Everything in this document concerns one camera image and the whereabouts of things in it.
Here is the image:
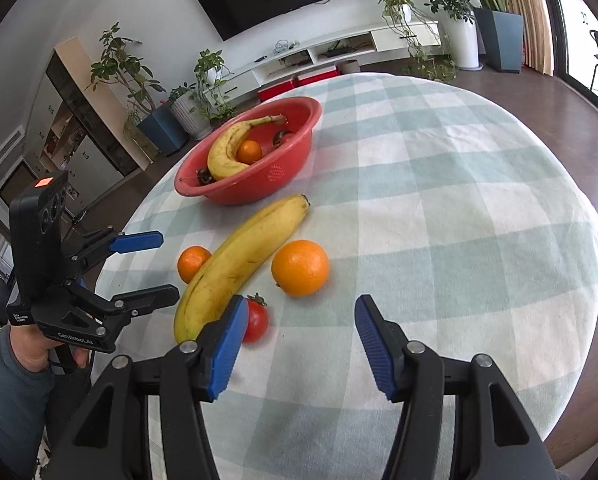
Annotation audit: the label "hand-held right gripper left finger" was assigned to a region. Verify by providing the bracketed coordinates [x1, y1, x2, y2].
[41, 294, 250, 480]

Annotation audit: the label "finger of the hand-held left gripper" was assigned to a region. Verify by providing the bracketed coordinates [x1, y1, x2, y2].
[71, 284, 181, 327]
[71, 229, 164, 274]

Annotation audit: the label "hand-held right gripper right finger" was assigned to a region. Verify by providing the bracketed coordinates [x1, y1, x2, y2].
[354, 294, 560, 480]

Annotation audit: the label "red tomato with green calyx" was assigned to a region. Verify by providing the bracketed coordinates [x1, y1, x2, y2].
[240, 293, 270, 344]

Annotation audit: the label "small tangerine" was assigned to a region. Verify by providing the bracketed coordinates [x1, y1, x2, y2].
[177, 245, 212, 284]

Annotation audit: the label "long yellow banana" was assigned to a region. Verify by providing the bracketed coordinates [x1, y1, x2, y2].
[173, 194, 311, 345]

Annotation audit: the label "large orange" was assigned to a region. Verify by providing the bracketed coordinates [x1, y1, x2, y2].
[271, 240, 330, 297]

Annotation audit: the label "curved yellow banana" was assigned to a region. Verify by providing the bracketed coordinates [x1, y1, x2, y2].
[207, 114, 288, 181]

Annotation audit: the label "medium orange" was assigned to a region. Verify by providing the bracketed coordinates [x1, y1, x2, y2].
[236, 140, 263, 165]

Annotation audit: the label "red plastic basin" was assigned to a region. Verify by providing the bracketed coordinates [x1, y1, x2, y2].
[174, 96, 323, 206]

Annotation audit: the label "person's left forearm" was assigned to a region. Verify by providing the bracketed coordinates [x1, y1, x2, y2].
[0, 327, 54, 480]

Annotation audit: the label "person's left hand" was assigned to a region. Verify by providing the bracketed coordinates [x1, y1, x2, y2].
[9, 326, 92, 373]

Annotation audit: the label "plant in white ribbed pot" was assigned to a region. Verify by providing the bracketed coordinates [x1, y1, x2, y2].
[169, 84, 213, 139]

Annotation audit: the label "checked green white tablecloth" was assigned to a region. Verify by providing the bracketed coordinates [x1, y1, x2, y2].
[96, 72, 598, 480]

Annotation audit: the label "wooden display cabinet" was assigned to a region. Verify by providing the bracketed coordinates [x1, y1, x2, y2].
[46, 37, 150, 178]

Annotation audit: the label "tall plant in blue planter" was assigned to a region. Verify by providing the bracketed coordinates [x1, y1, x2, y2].
[90, 22, 190, 157]

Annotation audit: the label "trailing green potted plant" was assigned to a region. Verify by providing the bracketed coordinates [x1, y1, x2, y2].
[194, 49, 236, 127]

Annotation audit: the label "red storage boxes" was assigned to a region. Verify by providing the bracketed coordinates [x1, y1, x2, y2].
[257, 72, 340, 103]

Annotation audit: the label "white television cabinet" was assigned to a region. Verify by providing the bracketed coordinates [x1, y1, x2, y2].
[199, 20, 440, 103]

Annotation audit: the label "leafy plant in white planter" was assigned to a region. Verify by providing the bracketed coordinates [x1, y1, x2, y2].
[419, 0, 482, 71]

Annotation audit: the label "plant in dark grey planter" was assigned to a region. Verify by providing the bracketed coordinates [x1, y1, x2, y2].
[426, 0, 524, 73]

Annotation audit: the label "trailing plant in white pot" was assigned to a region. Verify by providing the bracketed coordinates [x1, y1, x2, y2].
[379, 0, 457, 83]

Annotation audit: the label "beige curtain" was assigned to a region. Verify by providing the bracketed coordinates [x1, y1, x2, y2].
[496, 0, 552, 68]

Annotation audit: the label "sliding glass door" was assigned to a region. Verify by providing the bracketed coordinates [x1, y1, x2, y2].
[539, 0, 598, 126]

